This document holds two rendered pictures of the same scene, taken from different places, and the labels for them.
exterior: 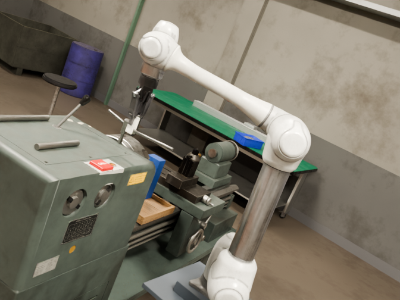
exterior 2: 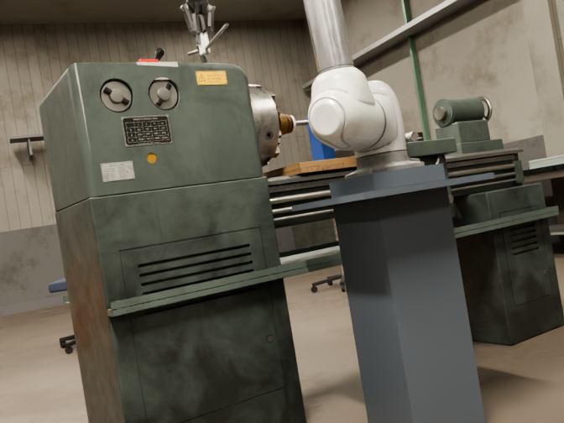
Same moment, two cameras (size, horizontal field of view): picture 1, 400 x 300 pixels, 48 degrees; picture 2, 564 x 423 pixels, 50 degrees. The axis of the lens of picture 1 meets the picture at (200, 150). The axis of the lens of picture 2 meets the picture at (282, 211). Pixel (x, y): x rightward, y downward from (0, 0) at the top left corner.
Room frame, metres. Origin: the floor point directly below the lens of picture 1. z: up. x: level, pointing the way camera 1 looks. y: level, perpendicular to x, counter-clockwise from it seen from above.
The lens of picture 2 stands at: (0.08, -1.10, 0.73)
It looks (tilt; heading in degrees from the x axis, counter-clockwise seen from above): 0 degrees down; 35
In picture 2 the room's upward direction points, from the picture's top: 9 degrees counter-clockwise
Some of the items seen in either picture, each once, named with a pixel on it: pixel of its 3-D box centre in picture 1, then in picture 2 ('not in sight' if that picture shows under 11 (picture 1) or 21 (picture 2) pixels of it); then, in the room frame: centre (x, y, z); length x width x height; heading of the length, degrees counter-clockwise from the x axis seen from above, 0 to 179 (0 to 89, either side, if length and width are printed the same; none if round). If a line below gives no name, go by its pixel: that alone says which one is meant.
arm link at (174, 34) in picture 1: (162, 42); not in sight; (1.71, 0.28, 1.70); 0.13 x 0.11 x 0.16; 2
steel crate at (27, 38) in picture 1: (31, 47); (340, 228); (7.67, 3.33, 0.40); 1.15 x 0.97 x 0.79; 150
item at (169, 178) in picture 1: (182, 178); not in sight; (2.44, 0.03, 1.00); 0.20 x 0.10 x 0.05; 157
